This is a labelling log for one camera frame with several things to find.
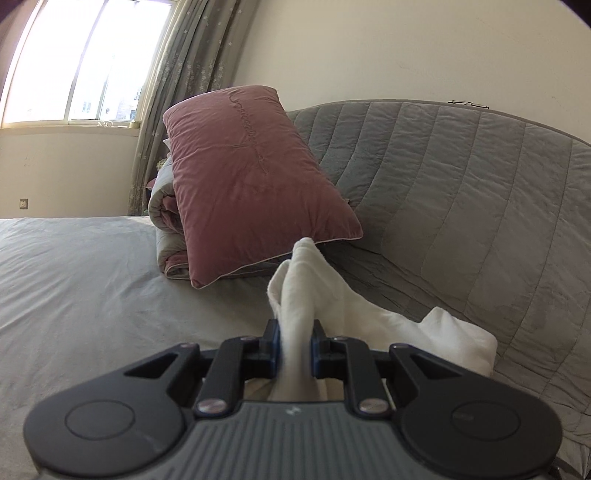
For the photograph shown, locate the folded grey pink quilt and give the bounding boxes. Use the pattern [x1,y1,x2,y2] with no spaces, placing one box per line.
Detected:
[145,138,296,282]

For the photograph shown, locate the grey floral curtain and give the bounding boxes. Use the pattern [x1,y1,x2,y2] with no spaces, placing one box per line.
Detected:
[127,0,262,217]

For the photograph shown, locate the grey quilted headboard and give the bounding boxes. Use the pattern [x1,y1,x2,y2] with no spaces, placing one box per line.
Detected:
[286,99,591,472]

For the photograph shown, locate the white pants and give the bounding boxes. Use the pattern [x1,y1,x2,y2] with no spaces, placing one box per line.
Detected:
[240,237,498,402]

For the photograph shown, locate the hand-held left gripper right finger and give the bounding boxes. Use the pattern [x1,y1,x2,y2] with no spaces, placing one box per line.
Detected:
[311,319,467,414]

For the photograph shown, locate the window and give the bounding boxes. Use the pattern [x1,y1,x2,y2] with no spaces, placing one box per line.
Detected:
[0,0,178,130]

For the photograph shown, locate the large pink velvet pillow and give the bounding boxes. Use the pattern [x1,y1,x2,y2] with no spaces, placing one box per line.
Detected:
[163,84,363,290]

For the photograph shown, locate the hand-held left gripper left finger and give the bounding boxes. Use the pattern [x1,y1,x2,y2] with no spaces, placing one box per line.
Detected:
[124,318,281,414]

